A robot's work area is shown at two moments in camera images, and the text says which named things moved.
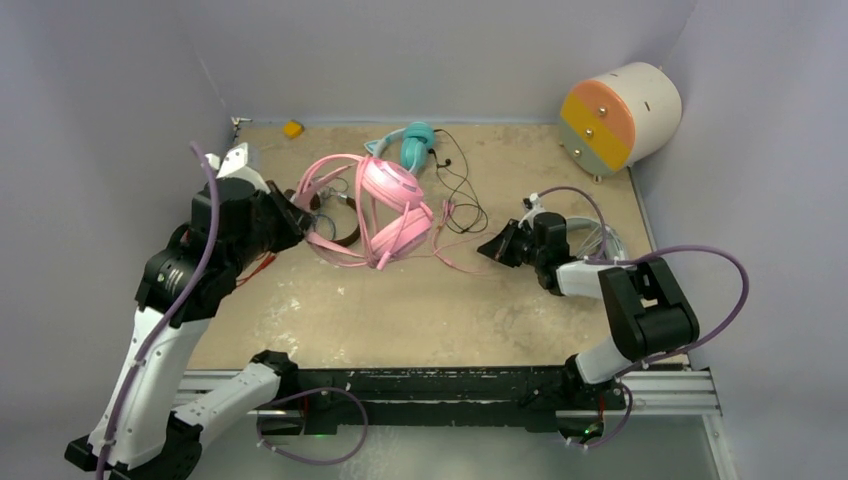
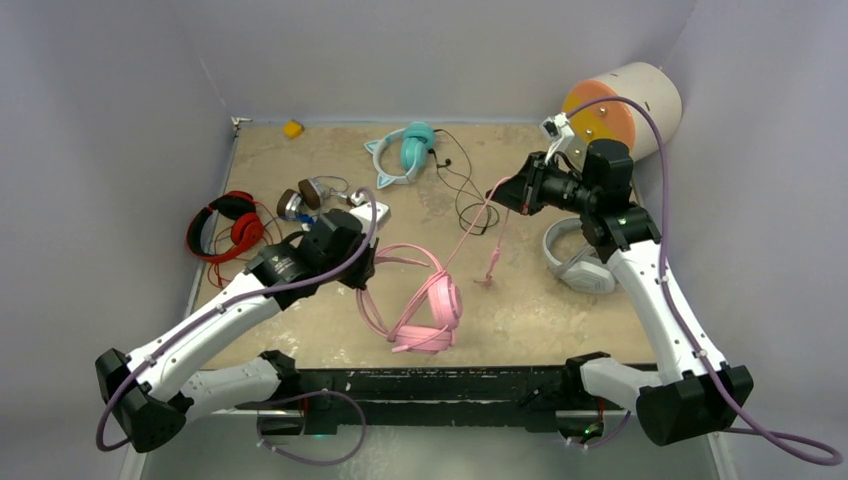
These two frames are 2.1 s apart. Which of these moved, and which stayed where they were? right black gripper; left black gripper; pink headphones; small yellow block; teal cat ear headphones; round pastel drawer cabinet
Moved: right black gripper; left black gripper; pink headphones
Stayed: small yellow block; teal cat ear headphones; round pastel drawer cabinet
